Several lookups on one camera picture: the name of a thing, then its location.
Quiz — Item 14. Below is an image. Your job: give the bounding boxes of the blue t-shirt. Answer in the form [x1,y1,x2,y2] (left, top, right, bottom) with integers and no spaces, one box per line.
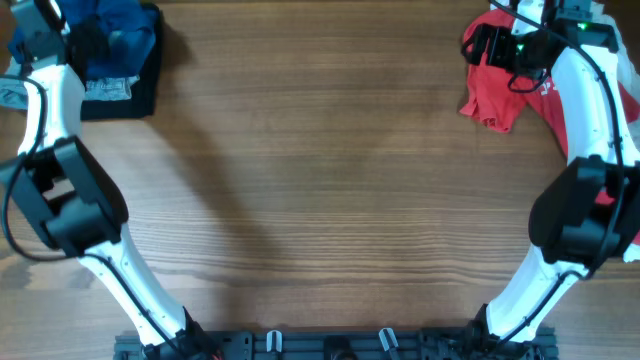
[8,0,156,80]

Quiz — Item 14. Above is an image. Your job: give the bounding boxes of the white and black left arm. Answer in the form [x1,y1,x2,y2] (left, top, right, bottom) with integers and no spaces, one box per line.
[1,1,222,359]

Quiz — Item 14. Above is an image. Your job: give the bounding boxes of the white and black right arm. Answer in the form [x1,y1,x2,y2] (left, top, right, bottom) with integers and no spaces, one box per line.
[452,1,639,359]

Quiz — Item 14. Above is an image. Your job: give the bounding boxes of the white garment under red shirt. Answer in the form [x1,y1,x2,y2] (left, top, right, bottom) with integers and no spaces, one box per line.
[488,1,639,267]

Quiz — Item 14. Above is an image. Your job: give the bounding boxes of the red printed t-shirt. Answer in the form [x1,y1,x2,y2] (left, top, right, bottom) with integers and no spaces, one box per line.
[458,8,640,246]

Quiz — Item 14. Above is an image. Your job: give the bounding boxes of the folded black garment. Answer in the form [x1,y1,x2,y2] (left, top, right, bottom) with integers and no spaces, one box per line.
[81,3,164,121]

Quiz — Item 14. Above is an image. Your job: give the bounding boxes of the folded light blue jeans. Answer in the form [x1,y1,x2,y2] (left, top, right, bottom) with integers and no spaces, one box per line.
[1,65,140,114]

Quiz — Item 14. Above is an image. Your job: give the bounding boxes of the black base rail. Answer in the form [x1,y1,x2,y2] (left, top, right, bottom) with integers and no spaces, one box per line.
[113,327,559,360]

